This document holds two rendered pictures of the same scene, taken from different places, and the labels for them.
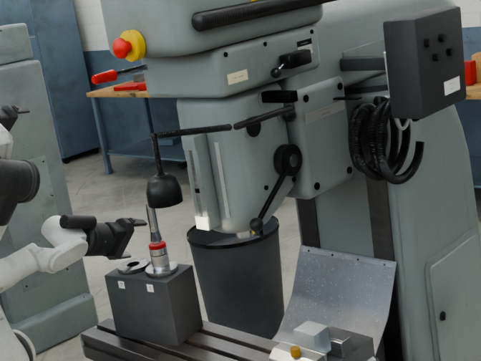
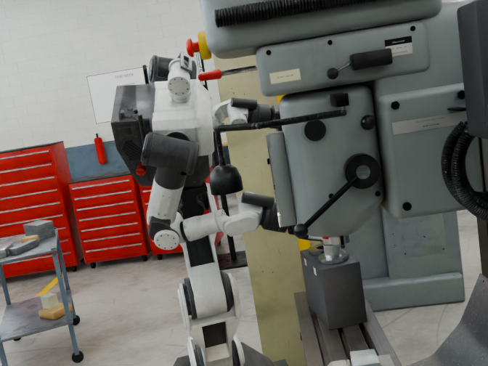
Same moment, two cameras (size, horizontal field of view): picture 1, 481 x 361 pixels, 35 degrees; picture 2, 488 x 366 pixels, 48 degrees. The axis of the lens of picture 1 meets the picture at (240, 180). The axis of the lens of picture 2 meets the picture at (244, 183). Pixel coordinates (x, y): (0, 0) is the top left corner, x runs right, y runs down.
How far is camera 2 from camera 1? 1.07 m
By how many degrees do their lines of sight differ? 47
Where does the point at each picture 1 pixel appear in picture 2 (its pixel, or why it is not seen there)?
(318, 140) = (415, 155)
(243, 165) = (302, 168)
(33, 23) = not seen: outside the picture
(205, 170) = (278, 168)
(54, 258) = (225, 224)
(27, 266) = (209, 225)
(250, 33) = (303, 30)
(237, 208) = (300, 211)
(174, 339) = (327, 322)
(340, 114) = not seen: hidden behind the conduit
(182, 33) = (213, 30)
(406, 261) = not seen: outside the picture
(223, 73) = (265, 72)
